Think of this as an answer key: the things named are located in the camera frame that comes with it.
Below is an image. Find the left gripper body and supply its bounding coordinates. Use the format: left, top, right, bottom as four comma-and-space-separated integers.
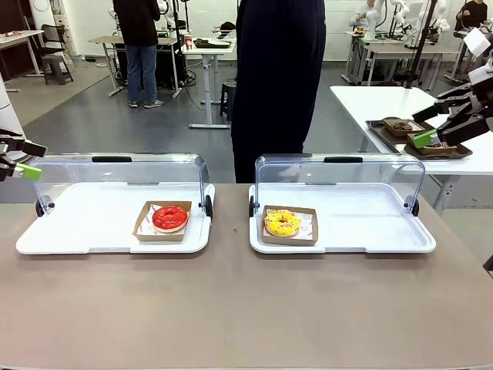
0, 129, 26, 182

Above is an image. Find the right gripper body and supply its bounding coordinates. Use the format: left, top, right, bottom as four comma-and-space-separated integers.
471, 67, 493, 132

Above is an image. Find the chocolate sprinkled donut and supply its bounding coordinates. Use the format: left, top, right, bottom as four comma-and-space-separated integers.
406, 133, 459, 156

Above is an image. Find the chocolate glazed donut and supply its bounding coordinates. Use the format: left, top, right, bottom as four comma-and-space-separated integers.
383, 118, 427, 138

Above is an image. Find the dark brown serving tray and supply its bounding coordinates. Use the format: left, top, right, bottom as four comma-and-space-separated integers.
365, 117, 474, 160

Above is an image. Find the seated person in black shirt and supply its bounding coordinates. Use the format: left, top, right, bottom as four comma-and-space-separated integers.
454, 0, 492, 32

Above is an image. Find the seated person in white shirt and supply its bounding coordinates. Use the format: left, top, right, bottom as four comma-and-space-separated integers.
352, 0, 381, 32

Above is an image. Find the printed paper under red donut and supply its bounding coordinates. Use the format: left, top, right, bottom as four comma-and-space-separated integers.
136, 203, 190, 235

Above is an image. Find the red glazed donut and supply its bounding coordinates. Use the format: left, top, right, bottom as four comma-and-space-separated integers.
151, 204, 189, 234
132, 200, 193, 243

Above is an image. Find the standing person in jeans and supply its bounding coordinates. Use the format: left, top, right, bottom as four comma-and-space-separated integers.
112, 0, 165, 109

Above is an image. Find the person in dark Fila sweater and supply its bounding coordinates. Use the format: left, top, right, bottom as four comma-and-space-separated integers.
230, 0, 327, 184

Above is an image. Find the printed paper under yellow donut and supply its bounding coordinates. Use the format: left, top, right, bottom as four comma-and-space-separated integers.
263, 207, 317, 238

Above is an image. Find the yellow sprinkled donut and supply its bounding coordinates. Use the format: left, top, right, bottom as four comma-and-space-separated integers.
260, 204, 320, 247
263, 210, 302, 237

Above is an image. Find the person's right hand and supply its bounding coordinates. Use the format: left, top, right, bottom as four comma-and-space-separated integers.
277, 164, 302, 182

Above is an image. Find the large white table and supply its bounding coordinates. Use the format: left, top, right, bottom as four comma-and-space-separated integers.
330, 84, 493, 217

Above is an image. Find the black stand pole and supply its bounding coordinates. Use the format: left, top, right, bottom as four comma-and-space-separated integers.
404, 0, 440, 90

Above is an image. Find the white display tray base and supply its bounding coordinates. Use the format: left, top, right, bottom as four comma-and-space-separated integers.
15, 181, 216, 255
248, 181, 438, 255

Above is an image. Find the grey background desk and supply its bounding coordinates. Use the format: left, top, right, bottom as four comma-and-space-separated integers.
357, 42, 461, 86

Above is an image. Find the clear display lid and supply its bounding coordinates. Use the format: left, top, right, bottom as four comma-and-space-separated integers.
254, 152, 427, 217
26, 152, 211, 217

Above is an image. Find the grey plastic stool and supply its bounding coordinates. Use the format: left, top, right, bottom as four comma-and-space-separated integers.
41, 53, 74, 85

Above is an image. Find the black office chair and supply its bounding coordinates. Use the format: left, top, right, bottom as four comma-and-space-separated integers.
40, 23, 71, 59

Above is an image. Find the wooden top desk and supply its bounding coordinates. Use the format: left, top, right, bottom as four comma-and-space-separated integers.
88, 35, 184, 98

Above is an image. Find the white height-adjustable desk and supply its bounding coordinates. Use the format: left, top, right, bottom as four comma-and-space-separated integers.
180, 38, 238, 130

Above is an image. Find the black stool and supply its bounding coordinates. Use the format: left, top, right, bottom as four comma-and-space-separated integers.
219, 82, 236, 120

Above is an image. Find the dark tray on desk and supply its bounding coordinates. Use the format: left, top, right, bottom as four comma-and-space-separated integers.
192, 37, 236, 49

